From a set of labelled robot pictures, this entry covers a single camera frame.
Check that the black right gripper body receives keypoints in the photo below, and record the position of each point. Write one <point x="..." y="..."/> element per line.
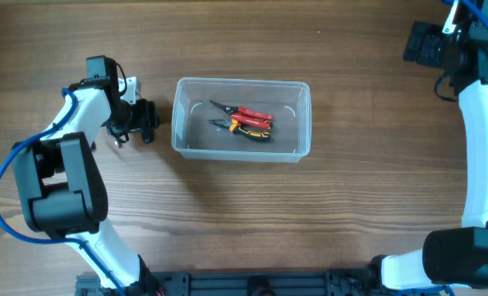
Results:
<point x="435" y="44"/>

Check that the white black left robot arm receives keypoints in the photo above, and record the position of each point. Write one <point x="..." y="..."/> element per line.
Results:
<point x="61" y="191"/>

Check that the orange black needle-nose pliers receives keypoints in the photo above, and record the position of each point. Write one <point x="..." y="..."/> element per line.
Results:
<point x="236" y="128"/>

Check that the red handled snips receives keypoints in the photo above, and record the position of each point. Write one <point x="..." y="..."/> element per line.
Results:
<point x="246" y="116"/>

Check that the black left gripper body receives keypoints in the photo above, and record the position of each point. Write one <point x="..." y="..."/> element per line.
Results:
<point x="134" y="117"/>

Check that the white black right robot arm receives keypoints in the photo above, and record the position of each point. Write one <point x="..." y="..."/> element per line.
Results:
<point x="451" y="257"/>

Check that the black red handled screwdriver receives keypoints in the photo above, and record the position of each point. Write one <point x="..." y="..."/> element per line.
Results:
<point x="147" y="137"/>

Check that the clear plastic container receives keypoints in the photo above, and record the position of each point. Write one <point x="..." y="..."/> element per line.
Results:
<point x="196" y="137"/>

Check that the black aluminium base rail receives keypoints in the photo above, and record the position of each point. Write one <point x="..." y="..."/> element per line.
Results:
<point x="323" y="283"/>

